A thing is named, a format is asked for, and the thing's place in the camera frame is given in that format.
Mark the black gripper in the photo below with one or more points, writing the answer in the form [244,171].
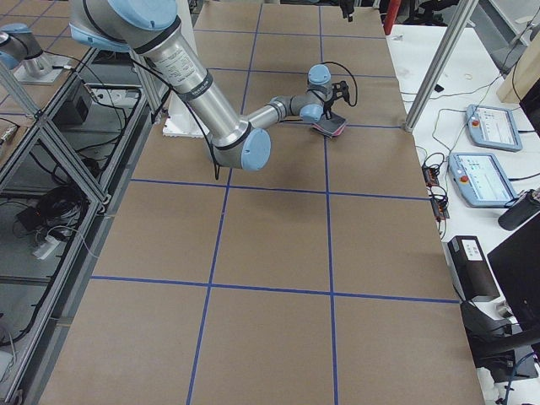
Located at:
[347,8]
[328,108]

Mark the pink and grey towel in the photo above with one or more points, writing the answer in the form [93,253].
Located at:
[330,127]

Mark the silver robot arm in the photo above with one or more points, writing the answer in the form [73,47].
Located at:
[152,29]

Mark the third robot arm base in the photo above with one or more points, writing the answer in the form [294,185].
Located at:
[22,53]

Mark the near teach pendant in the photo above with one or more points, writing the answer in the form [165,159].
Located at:
[480,179]

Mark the teach pendant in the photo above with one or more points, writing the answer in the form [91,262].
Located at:
[480,179]
[493,128]

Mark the far teach pendant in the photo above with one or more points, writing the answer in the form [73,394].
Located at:
[493,128]

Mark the black box with label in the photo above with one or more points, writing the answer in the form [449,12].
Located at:
[472,270]

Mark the black water bottle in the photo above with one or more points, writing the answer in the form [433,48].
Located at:
[525,207]

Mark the black monitor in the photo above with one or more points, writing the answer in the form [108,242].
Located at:
[515,264]

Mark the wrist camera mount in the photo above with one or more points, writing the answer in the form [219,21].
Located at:
[340,91]

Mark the aluminium frame post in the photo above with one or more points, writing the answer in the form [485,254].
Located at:
[453,32]

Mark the aluminium side frame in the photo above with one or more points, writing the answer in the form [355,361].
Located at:
[67,139]

